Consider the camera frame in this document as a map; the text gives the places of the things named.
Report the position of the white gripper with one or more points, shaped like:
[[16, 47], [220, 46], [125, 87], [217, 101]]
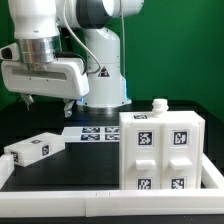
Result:
[[64, 78]]

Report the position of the white cabinet top block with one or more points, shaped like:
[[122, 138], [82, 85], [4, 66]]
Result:
[[31, 150]]

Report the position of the white cabinet door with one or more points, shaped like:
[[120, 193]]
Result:
[[141, 156], [180, 156]]

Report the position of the white cabinet box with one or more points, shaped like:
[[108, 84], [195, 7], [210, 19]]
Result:
[[160, 113]]

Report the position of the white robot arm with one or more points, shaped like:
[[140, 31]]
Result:
[[63, 49]]

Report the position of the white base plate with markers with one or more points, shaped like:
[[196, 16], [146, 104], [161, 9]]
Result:
[[91, 134]]

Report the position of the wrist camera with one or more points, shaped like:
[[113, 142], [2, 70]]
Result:
[[10, 52]]

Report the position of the white U-shaped boundary frame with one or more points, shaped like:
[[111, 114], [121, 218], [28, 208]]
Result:
[[209, 200]]

